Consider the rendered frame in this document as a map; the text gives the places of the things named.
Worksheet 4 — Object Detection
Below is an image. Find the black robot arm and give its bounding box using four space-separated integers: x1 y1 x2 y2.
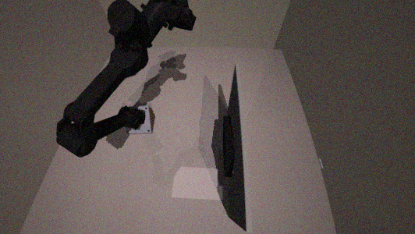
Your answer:
56 0 196 158

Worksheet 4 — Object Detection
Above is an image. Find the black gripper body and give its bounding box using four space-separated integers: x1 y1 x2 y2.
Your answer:
140 0 185 29

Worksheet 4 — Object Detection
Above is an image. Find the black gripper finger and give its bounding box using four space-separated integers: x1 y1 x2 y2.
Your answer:
179 0 189 8

